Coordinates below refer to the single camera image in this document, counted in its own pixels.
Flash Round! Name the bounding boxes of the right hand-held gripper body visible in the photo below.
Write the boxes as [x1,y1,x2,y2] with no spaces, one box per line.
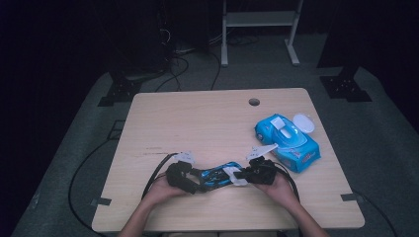
[245,143,280,186]

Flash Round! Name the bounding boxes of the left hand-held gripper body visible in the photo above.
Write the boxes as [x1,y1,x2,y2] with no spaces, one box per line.
[165,151,199,195]

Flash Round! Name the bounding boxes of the white wet wipe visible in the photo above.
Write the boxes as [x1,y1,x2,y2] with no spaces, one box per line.
[222,166,248,187]

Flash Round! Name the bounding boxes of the blue wet wipes pack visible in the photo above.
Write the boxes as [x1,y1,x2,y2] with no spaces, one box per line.
[254,113,321,174]

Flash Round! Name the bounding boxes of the person's right hand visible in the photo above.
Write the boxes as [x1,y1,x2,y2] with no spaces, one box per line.
[255,172,299,206]

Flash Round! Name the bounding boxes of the person's left hand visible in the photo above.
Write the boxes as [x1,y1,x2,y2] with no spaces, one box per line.
[142,176,189,206]

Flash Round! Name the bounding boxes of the grey tape strip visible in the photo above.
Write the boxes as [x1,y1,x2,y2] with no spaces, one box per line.
[90,197,113,207]
[340,193,364,202]

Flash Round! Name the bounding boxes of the black stand base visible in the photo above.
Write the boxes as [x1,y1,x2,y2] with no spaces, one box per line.
[97,77,142,108]
[319,65,374,103]

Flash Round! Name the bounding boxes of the white metal stand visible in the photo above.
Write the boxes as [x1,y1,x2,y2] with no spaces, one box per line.
[220,0,304,67]

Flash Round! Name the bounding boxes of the left hand-held gripper cable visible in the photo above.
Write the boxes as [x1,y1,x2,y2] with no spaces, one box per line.
[141,152,179,200]

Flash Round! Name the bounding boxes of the hand-held gripper cable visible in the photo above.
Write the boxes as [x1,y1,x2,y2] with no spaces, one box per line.
[271,161,300,201]
[141,152,179,200]

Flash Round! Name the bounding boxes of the right hand-held gripper cable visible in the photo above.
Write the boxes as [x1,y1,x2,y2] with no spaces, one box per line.
[271,161,300,201]

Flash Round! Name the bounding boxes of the black floor cable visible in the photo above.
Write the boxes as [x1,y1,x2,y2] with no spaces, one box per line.
[209,52,222,92]
[67,137,117,237]
[154,55,191,93]
[354,191,399,237]

